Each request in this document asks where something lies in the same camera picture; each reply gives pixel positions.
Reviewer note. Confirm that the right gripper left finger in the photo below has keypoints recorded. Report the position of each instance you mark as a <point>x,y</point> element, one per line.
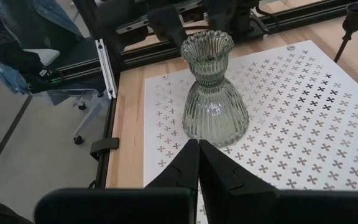
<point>182,174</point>

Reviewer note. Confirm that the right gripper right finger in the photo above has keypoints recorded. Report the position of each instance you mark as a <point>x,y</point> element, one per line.
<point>222,177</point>

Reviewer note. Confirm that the grey-green vase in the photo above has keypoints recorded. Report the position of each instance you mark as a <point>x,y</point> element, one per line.
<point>213,118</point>

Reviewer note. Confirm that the short black candlestick holder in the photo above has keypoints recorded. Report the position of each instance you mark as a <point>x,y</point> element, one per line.
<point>356,15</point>

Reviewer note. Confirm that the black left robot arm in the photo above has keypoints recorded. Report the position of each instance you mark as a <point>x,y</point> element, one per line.
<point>228,12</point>

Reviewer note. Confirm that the white perforated metal shelf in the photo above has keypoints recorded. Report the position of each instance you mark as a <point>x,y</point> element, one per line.
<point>291,130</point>

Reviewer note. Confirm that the black table edge clip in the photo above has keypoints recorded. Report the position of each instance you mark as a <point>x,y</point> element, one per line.
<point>104,145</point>

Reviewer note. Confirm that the white office chair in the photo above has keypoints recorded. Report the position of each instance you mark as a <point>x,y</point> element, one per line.
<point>90,118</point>

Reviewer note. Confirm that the silver aluminium extrusion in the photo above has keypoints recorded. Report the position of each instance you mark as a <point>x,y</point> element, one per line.
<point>106,68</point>

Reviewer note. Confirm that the person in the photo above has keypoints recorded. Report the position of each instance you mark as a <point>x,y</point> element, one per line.
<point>51,12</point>

